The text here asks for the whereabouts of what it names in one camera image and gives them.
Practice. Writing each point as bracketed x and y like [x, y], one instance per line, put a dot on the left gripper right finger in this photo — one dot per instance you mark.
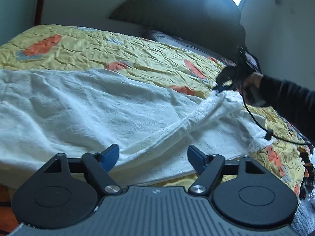
[208, 169]

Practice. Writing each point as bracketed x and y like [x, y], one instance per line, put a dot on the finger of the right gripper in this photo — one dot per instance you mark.
[223, 87]
[223, 77]

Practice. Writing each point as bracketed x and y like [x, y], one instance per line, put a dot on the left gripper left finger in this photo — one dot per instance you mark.
[98, 165]

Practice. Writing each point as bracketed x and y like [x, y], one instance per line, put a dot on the white textured pants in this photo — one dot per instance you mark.
[45, 112]

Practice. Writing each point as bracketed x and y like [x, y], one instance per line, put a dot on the black sleeved right forearm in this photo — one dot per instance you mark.
[292, 102]

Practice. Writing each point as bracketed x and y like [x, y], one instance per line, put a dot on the person right hand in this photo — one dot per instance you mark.
[253, 79]

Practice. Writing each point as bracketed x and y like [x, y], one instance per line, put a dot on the dark padded headboard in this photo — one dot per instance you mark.
[213, 24]

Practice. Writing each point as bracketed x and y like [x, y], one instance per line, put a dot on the grey pillow at headboard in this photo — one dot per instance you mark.
[155, 35]

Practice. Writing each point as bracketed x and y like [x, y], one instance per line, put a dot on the yellow floral bedspread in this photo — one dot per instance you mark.
[253, 197]

